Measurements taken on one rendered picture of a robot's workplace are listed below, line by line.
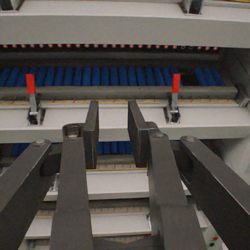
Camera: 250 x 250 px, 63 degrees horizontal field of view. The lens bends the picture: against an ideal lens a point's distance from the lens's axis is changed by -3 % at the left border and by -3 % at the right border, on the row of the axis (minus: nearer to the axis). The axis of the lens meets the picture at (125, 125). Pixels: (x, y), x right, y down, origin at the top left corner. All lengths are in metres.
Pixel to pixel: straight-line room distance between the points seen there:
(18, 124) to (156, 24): 0.30
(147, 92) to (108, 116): 0.10
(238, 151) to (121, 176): 0.29
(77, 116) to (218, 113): 0.29
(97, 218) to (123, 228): 0.09
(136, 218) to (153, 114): 0.39
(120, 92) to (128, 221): 0.43
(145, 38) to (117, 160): 0.32
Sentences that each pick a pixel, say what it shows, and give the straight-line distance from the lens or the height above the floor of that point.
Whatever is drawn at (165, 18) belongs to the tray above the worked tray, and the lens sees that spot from 0.34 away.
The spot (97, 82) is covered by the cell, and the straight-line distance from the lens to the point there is 0.46.
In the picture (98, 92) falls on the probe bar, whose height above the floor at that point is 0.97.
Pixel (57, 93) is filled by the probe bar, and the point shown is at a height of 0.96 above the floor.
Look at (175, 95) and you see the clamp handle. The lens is 0.41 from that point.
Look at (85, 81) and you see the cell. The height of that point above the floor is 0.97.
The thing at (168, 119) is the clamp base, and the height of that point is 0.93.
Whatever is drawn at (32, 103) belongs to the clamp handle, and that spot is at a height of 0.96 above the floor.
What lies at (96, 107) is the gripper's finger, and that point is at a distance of 0.18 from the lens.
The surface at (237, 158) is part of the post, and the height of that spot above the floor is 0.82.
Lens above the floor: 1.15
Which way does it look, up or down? 34 degrees down
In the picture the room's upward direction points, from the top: 2 degrees clockwise
